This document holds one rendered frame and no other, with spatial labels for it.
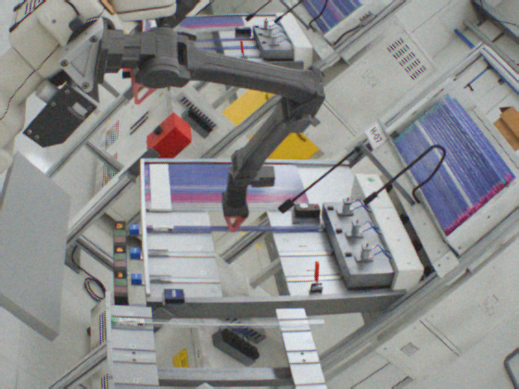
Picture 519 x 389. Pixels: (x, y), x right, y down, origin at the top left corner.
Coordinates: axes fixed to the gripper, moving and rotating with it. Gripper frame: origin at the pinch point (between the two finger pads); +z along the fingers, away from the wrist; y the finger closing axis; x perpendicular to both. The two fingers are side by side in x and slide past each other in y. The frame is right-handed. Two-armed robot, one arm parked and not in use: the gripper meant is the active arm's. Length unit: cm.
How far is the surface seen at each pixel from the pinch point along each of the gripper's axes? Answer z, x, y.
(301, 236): 1.1, -19.8, -2.9
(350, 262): -5.1, -28.8, -22.7
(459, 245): -18, -56, -33
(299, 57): -4, -42, 115
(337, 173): 2, -39, 32
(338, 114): 23, -63, 113
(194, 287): 0.5, 13.3, -25.0
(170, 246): 0.7, 18.6, -7.6
